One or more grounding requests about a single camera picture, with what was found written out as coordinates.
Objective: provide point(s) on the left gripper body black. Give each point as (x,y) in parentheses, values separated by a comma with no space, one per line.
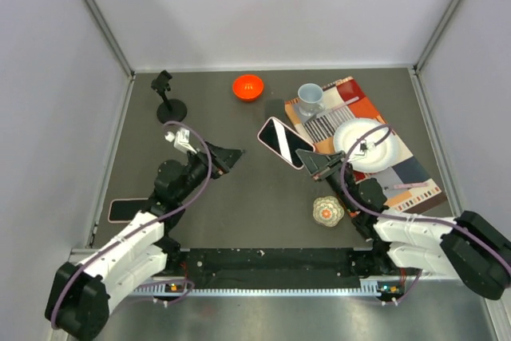
(199,165)

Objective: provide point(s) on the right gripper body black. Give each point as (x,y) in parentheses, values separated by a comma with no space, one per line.
(335,180)

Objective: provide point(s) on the phone with pink case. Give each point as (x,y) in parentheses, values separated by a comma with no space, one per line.
(283,141)

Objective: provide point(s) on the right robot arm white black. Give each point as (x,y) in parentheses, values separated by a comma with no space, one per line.
(467,247)

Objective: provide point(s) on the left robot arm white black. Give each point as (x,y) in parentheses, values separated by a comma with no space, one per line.
(84,295)

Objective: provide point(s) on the black round-base phone stand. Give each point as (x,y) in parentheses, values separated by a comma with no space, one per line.
(169,109)

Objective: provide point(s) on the grey phone stand copper base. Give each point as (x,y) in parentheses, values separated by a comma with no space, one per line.
(275,108)

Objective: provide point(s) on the floral patterned small dish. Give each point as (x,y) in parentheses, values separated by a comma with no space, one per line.
(327,211)

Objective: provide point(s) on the white paper plate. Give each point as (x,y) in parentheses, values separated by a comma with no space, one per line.
(373,154)

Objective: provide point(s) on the patterned orange placemat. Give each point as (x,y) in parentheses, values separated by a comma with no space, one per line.
(347,114)

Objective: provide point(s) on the light blue mug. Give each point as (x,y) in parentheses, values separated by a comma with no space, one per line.
(310,99)

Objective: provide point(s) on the orange plastic bowl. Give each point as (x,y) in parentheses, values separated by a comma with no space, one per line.
(248,87)

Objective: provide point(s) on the pink plastic utensil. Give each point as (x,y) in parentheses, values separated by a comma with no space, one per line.
(337,107)

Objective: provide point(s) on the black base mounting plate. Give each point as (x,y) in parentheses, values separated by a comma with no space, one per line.
(272,267)

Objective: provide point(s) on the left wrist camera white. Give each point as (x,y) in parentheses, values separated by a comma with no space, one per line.
(180,140)

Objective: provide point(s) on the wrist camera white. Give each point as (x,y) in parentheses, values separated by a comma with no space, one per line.
(363,148)
(180,140)

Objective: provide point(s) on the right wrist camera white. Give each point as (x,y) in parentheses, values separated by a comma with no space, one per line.
(363,148)

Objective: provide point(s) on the grey slotted cable duct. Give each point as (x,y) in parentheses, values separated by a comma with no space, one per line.
(367,288)

